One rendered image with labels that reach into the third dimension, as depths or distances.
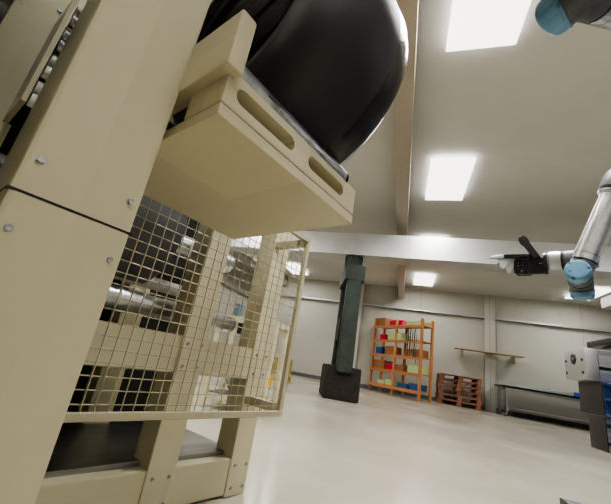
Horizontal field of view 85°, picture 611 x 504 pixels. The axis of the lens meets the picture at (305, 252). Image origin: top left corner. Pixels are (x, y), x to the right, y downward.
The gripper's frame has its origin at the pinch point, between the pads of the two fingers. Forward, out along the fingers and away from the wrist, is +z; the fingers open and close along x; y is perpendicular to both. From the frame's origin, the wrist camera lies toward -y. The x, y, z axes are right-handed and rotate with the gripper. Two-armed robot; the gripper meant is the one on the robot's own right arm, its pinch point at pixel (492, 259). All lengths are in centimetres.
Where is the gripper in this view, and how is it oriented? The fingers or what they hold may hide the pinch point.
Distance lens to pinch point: 171.0
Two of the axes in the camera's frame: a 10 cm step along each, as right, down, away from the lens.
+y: -0.7, 9.7, -2.1
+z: -7.5, 0.9, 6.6
